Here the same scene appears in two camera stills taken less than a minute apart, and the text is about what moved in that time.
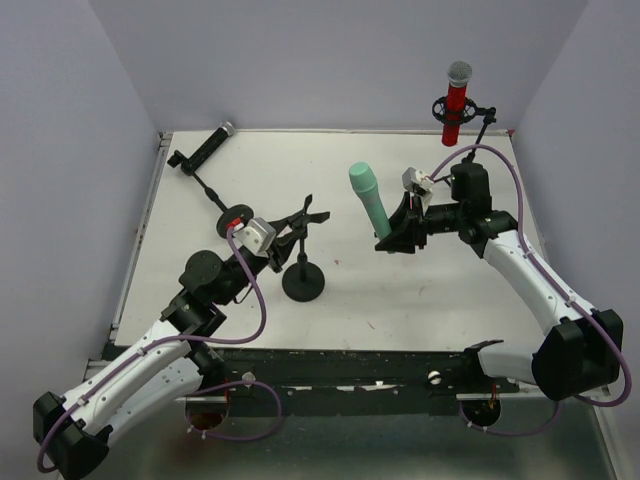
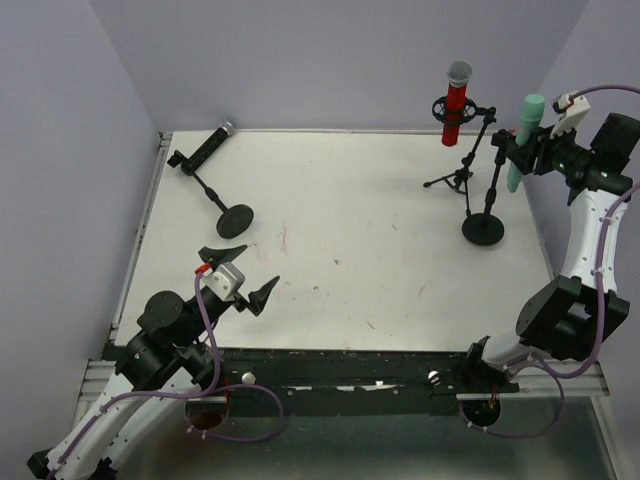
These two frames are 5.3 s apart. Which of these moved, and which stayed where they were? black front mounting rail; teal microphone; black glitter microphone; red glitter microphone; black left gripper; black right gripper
Moved: black left gripper; black right gripper; teal microphone
Stayed: red glitter microphone; black front mounting rail; black glitter microphone
